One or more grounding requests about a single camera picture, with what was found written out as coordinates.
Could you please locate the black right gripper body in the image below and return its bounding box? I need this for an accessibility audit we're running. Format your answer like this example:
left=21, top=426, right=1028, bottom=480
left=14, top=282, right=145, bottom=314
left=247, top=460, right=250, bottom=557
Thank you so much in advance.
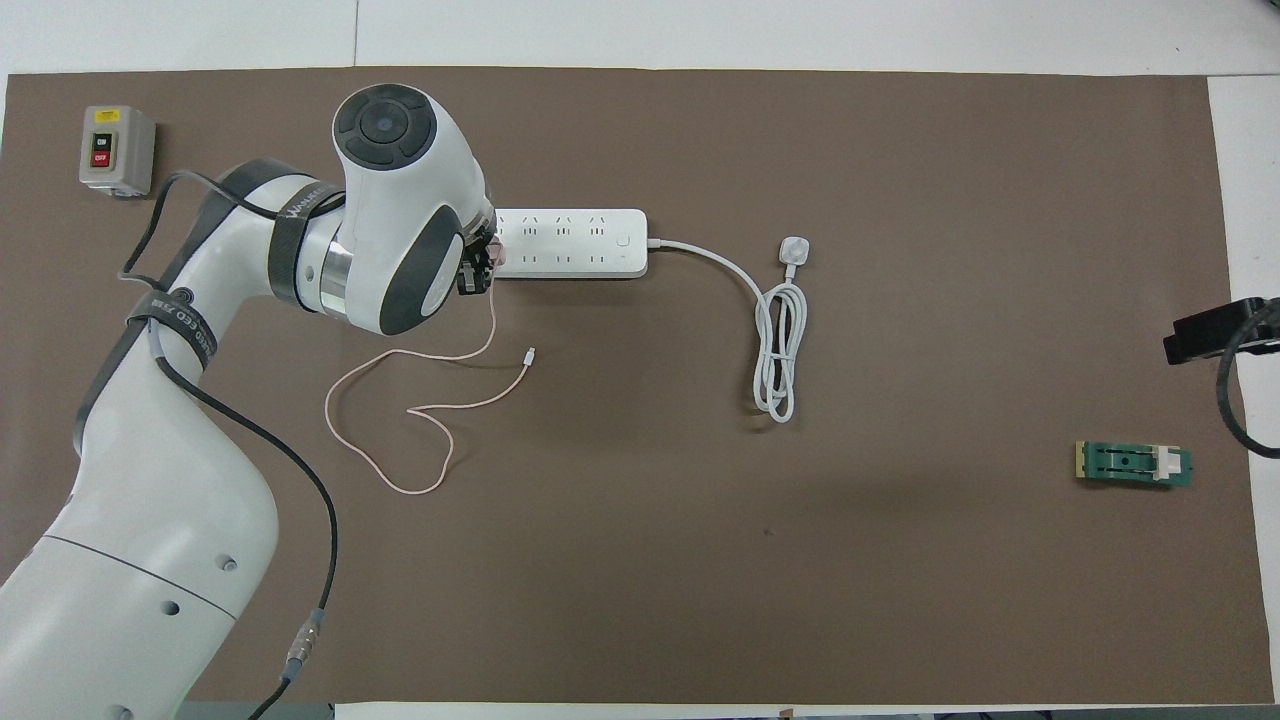
left=1240, top=297, right=1280, bottom=358

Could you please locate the pink charging cable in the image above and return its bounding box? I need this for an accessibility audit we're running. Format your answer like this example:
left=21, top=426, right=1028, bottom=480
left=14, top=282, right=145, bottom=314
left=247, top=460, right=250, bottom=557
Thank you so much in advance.
left=323, top=262, right=538, bottom=496

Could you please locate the white power strip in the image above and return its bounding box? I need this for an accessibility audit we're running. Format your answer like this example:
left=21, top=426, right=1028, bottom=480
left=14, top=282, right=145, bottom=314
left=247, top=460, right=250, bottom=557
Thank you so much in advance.
left=490, top=207, right=650, bottom=280

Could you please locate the brown table mat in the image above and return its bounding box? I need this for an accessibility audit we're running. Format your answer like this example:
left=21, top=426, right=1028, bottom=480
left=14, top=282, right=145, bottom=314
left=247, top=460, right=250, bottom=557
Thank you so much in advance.
left=0, top=66, right=1276, bottom=706

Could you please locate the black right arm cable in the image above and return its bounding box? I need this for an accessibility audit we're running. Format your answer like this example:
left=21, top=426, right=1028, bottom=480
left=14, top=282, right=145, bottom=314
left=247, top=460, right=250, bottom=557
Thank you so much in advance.
left=1215, top=300, right=1280, bottom=462

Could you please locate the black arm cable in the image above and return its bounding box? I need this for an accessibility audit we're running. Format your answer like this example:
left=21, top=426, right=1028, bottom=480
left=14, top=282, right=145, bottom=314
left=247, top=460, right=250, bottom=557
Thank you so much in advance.
left=120, top=170, right=346, bottom=720
left=1215, top=300, right=1280, bottom=462

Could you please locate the green knife switch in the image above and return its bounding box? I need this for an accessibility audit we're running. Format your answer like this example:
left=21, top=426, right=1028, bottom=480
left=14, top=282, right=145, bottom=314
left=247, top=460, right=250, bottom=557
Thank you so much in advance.
left=1075, top=440, right=1194, bottom=491

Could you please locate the white power cord with plug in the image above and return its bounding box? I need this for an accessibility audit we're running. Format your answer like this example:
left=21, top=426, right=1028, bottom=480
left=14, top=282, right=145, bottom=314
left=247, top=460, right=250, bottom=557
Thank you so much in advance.
left=647, top=235, right=813, bottom=424

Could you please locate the grey on-off switch box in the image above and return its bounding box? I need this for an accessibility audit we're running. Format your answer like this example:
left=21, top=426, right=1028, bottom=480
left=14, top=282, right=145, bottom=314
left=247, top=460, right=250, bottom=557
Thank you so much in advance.
left=79, top=105, right=157, bottom=198

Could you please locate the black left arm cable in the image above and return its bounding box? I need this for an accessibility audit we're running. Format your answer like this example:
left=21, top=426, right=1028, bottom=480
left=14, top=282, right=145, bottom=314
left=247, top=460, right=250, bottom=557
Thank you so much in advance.
left=120, top=170, right=346, bottom=720

